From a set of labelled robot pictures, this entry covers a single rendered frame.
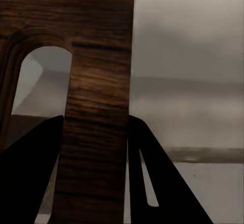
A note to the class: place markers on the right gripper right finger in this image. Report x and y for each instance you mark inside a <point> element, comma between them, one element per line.
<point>177,203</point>

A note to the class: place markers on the cutting board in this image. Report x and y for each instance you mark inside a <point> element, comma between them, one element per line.
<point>91,172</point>

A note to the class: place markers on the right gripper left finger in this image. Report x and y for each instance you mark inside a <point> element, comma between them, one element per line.
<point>25,171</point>

